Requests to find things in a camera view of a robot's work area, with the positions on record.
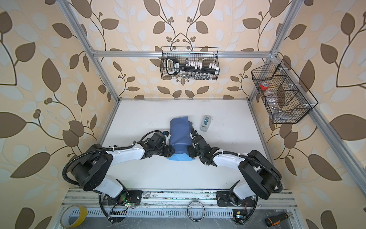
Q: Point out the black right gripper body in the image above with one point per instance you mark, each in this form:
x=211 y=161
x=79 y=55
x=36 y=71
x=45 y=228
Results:
x=194 y=152

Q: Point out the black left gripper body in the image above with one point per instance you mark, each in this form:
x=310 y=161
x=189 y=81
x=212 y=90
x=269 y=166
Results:
x=164 y=151

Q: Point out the blue wrapping paper sheet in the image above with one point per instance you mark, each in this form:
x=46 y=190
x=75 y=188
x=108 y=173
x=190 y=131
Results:
x=180 y=130

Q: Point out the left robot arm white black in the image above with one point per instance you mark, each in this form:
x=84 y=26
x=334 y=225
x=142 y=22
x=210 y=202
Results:
x=89 y=170

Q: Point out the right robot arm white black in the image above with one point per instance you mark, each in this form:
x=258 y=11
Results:
x=261 y=178

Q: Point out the grey tape dispenser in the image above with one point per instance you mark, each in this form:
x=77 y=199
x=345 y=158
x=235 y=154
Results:
x=205 y=123

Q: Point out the black tool set in basket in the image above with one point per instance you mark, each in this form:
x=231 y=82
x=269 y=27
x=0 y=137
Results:
x=174 y=67

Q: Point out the red capped plastic bottle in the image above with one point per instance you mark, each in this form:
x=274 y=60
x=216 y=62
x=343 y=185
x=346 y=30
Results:
x=264 y=86

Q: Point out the orange black screwdriver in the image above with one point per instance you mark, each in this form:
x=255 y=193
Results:
x=275 y=220

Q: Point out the yellow tape roll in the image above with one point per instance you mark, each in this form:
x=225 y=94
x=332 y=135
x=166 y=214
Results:
x=73 y=216

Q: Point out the back wall wire basket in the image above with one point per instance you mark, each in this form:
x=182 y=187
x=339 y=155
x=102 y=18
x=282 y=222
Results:
x=204 y=54

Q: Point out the wall wire basket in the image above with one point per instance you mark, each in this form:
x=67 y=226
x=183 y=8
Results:
x=290 y=99
x=204 y=54

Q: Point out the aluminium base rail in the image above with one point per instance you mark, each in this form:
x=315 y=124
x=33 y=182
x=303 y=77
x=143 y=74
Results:
x=214 y=198

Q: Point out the right wall wire basket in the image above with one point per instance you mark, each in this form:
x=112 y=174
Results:
x=290 y=99

